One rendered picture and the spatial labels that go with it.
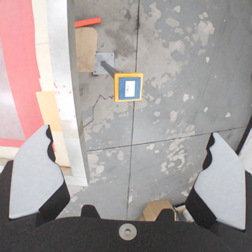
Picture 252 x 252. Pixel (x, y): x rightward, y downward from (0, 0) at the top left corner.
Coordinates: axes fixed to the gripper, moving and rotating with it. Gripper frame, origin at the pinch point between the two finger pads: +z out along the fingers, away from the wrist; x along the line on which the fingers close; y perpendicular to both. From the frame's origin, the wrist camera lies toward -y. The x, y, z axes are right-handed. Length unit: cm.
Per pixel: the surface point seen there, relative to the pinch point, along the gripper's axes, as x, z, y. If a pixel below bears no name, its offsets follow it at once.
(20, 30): -23.0, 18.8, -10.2
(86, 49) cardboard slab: -44, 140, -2
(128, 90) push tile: -1, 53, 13
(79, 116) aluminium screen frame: -10.9, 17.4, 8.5
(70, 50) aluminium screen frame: -11.0, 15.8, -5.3
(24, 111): -26.3, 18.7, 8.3
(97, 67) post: -35, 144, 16
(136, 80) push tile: 2, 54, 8
